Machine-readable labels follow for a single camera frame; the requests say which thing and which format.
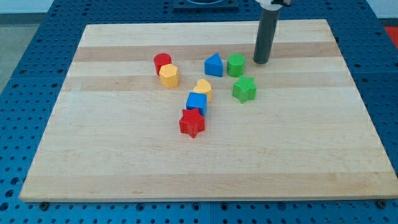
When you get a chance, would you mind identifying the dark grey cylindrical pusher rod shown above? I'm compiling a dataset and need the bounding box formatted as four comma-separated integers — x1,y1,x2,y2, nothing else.
253,9,280,64

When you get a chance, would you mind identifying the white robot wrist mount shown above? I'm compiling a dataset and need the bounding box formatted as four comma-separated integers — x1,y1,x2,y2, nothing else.
255,0,292,11

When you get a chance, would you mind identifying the blue triangle block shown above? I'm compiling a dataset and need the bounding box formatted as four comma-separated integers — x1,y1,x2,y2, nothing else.
204,53,223,77

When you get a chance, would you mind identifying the green cylinder block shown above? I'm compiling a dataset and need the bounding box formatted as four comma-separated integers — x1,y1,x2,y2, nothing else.
227,53,246,78

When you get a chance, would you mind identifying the green star block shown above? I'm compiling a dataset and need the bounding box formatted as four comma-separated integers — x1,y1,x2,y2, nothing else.
232,75,257,103

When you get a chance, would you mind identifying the yellow heart block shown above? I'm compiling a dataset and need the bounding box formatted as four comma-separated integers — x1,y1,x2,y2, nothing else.
193,79,212,102

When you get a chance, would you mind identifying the blue cube block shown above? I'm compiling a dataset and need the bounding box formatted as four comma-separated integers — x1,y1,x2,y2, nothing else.
185,92,208,116

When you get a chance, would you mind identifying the yellow hexagon block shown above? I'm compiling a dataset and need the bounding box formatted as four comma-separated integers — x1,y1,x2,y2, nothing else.
159,63,179,88

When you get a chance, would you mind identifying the red cylinder block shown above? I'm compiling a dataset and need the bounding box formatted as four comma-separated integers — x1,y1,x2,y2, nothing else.
153,53,172,75

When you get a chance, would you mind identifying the red star block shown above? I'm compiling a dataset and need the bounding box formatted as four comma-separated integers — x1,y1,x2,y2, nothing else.
179,108,205,138

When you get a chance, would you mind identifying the light wooden board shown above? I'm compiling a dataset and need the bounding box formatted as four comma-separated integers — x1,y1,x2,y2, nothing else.
20,19,397,202

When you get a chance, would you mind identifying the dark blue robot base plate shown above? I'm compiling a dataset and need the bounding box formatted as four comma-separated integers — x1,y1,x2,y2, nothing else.
172,0,239,11

